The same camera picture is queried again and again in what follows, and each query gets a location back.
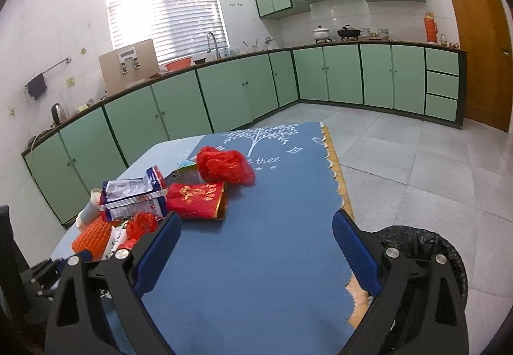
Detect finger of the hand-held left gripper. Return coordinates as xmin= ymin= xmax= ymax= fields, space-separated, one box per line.
xmin=31 ymin=250 xmax=95 ymax=297

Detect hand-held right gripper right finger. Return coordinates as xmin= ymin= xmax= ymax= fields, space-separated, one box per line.
xmin=332 ymin=210 xmax=470 ymax=355

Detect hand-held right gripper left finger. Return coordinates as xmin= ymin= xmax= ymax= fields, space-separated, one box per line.
xmin=43 ymin=212 xmax=182 ymax=355

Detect small red plastic bag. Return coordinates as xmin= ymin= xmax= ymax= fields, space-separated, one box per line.
xmin=126 ymin=212 xmax=159 ymax=249

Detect white green wrapper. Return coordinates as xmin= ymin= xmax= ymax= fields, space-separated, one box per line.
xmin=102 ymin=221 xmax=130 ymax=260

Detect white paper cup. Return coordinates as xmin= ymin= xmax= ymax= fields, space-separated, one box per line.
xmin=76 ymin=189 xmax=105 ymax=231

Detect blue white snack packet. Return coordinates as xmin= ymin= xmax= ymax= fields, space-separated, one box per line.
xmin=99 ymin=166 xmax=170 ymax=223

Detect black lined trash bin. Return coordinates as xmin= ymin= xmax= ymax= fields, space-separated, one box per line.
xmin=371 ymin=225 xmax=469 ymax=305

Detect red gold paper packet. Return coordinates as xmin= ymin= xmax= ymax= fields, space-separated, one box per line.
xmin=165 ymin=181 xmax=227 ymax=220

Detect tan woven table mat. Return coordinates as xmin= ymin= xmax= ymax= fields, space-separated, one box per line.
xmin=322 ymin=126 xmax=377 ymax=329

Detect blue patterned tablecloth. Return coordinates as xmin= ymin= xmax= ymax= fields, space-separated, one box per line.
xmin=52 ymin=122 xmax=363 ymax=355

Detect steel electric kettle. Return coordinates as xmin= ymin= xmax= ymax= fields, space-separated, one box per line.
xmin=50 ymin=103 xmax=69 ymax=126

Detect dark hanging towel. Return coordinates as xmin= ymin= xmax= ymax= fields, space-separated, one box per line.
xmin=26 ymin=73 xmax=48 ymax=100

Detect green lower kitchen cabinets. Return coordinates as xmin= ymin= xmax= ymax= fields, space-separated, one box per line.
xmin=22 ymin=40 xmax=467 ymax=225

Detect brown cardboard box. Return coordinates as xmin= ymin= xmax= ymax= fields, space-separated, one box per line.
xmin=99 ymin=38 xmax=160 ymax=93

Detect red plastic basin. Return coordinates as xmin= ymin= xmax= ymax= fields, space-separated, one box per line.
xmin=162 ymin=57 xmax=191 ymax=72

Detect metal towel bar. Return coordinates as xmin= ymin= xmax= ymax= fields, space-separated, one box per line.
xmin=25 ymin=57 xmax=72 ymax=89

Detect black wok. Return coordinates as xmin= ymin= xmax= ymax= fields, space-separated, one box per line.
xmin=336 ymin=24 xmax=361 ymax=42

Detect steel sink faucet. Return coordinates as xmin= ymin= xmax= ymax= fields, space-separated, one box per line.
xmin=206 ymin=32 xmax=221 ymax=59

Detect orange thermos flask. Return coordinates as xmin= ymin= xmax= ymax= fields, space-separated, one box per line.
xmin=424 ymin=12 xmax=437 ymax=44

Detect brown wooden door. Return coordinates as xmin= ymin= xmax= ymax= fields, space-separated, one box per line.
xmin=436 ymin=0 xmax=513 ymax=134

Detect white window blind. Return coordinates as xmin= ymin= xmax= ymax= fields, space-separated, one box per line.
xmin=105 ymin=0 xmax=230 ymax=63

